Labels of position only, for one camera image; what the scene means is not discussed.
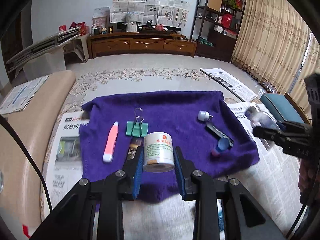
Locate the pink white utility knife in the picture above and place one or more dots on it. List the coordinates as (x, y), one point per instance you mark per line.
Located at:
(110, 144)

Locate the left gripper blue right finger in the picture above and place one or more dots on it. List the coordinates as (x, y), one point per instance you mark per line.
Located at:
(243, 216)

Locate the clear plastic bottle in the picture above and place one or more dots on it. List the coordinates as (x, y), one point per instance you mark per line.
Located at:
(260, 118)

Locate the brown Grand Reserve lighter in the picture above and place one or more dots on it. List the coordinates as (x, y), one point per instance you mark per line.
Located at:
(135, 143)

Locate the right human hand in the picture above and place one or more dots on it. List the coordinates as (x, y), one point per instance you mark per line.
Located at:
(308, 182)

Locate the purple towel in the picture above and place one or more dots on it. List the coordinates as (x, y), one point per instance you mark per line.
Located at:
(171, 112)

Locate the beige low bench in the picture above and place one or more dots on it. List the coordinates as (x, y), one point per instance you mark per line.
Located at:
(21, 191)

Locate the large newspaper sheet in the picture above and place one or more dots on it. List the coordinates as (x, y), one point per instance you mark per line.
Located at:
(273, 182)

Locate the beige curtain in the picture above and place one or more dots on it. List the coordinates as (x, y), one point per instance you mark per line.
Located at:
(276, 46)

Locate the dark wooden shelf unit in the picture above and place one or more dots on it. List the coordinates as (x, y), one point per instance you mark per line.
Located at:
(216, 27)

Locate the wooden tv cabinet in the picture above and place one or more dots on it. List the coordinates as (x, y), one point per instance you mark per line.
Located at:
(156, 42)

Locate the blue cushioned chair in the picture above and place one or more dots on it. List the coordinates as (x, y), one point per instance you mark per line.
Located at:
(283, 108)

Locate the folded metal bed frame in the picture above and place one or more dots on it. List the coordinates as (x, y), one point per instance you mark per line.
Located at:
(43, 57)

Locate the small white tape roll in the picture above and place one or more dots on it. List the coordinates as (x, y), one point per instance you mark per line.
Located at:
(158, 153)

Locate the folded newspaper far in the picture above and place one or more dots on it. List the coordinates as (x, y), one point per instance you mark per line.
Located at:
(232, 84)

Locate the pink blue eraser case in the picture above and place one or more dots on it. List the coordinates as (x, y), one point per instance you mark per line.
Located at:
(221, 146)

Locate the black Horizon lighter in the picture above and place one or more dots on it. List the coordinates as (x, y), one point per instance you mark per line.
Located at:
(218, 134)

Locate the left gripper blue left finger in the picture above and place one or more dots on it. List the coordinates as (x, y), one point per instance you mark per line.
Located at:
(73, 217)

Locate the paper sheet on bench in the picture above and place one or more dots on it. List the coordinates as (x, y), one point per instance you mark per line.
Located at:
(20, 96)

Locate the newspapers on wall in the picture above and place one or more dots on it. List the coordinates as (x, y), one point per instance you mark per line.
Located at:
(169, 13)

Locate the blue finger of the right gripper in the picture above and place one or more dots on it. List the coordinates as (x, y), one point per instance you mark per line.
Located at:
(266, 133)

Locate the green binder clip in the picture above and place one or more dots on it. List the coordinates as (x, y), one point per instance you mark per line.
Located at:
(137, 128)

